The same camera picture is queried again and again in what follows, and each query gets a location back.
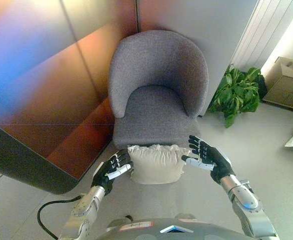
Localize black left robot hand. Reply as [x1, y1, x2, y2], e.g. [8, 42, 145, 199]
[90, 148, 134, 196]

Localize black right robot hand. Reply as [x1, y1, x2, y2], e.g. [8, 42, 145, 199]
[180, 134, 237, 186]

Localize cream white pillow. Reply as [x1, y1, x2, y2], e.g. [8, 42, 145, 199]
[127, 143, 192, 185]

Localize grey robot torso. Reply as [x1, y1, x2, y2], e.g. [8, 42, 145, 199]
[105, 213, 247, 240]

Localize green potted plant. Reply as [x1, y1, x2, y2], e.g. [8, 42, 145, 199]
[207, 63, 262, 129]

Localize dark brown wooden cabinet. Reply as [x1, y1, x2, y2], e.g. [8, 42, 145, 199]
[0, 24, 139, 196]

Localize beige cabinet box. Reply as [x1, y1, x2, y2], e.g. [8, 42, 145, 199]
[262, 56, 293, 115]

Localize grey fabric armchair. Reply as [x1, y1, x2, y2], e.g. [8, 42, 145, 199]
[108, 29, 210, 151]

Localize thick black wrist cable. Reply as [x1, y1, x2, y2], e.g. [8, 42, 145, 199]
[37, 195, 82, 240]

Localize white ribbed wall panel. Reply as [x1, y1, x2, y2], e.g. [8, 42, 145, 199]
[230, 0, 293, 73]

